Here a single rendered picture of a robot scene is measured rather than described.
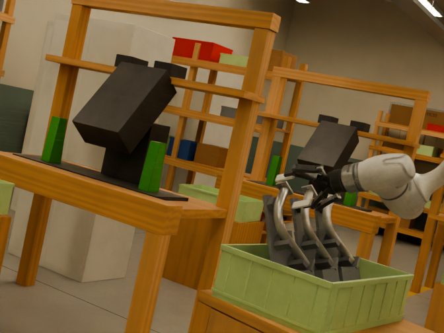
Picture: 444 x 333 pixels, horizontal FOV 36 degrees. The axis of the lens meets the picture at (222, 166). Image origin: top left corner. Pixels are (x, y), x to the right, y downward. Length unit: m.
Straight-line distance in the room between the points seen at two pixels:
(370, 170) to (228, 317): 0.64
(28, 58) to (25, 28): 0.38
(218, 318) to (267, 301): 0.19
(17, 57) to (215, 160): 2.82
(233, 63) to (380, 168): 5.87
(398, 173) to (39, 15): 7.46
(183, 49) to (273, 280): 6.32
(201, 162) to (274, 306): 5.90
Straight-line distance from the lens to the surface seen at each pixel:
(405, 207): 2.21
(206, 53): 8.07
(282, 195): 2.25
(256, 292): 2.17
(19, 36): 8.97
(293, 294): 2.10
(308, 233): 2.36
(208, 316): 2.29
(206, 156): 7.94
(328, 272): 2.42
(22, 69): 9.05
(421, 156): 12.43
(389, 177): 2.08
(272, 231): 2.25
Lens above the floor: 1.33
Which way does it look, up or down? 3 degrees down
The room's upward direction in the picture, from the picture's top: 12 degrees clockwise
